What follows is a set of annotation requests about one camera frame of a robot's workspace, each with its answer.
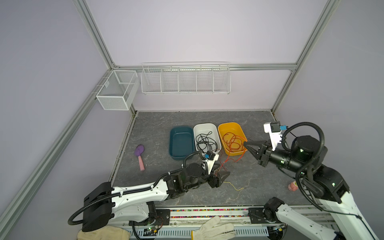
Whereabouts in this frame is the red cable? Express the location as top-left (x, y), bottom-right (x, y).
top-left (218, 131), bottom-right (248, 172)

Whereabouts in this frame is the black cable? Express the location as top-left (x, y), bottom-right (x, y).
top-left (195, 130), bottom-right (219, 154)

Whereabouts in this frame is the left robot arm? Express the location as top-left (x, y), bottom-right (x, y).
top-left (68, 163), bottom-right (231, 232)

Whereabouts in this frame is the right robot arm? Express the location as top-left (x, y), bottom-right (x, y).
top-left (244, 122), bottom-right (378, 240)

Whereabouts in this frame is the yellow plastic bin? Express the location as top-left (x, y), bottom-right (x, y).
top-left (218, 122), bottom-right (247, 157)

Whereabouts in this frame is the white plastic bin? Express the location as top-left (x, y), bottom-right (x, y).
top-left (193, 123), bottom-right (222, 154)

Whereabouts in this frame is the teal plastic bin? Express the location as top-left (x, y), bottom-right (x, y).
top-left (169, 126), bottom-right (195, 161)

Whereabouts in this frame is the white work glove centre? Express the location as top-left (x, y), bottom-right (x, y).
top-left (191, 216), bottom-right (236, 240)

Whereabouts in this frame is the white work glove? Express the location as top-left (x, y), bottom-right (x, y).
top-left (77, 226), bottom-right (131, 240)
top-left (191, 216), bottom-right (236, 240)

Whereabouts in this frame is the purple pink hairbrush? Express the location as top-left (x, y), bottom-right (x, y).
top-left (135, 145), bottom-right (145, 171)

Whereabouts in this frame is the white work glove left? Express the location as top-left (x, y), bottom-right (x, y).
top-left (77, 226), bottom-right (131, 240)

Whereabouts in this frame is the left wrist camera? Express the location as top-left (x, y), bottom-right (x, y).
top-left (204, 151), bottom-right (219, 174)

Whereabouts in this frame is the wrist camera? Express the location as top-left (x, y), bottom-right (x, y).
top-left (264, 122), bottom-right (288, 151)
top-left (204, 151), bottom-right (219, 174)

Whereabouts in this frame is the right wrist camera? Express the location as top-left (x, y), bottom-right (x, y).
top-left (264, 122), bottom-right (288, 151)

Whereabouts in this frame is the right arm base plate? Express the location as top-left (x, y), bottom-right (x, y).
top-left (248, 207), bottom-right (268, 224)

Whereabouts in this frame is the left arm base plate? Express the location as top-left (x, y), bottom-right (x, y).
top-left (135, 209), bottom-right (171, 226)

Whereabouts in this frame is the long white wire basket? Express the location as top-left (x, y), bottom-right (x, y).
top-left (141, 62), bottom-right (232, 95)

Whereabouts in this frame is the white wire mesh box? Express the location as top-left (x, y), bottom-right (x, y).
top-left (96, 70), bottom-right (140, 111)

